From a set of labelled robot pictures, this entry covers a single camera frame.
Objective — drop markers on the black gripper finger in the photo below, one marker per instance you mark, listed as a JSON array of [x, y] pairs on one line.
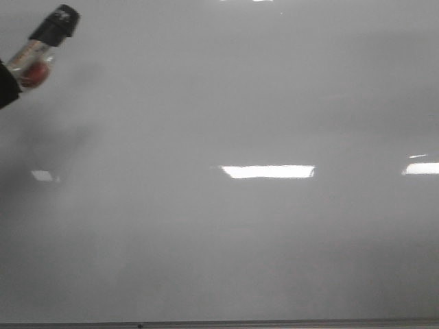
[[9, 87]]

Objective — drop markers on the whiteboard marker with black cap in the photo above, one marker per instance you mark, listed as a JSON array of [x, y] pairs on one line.
[[31, 65]]

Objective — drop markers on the white glossy whiteboard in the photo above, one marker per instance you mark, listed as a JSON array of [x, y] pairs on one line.
[[226, 160]]

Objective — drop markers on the grey aluminium whiteboard frame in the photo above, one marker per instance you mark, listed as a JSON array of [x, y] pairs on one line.
[[431, 322]]

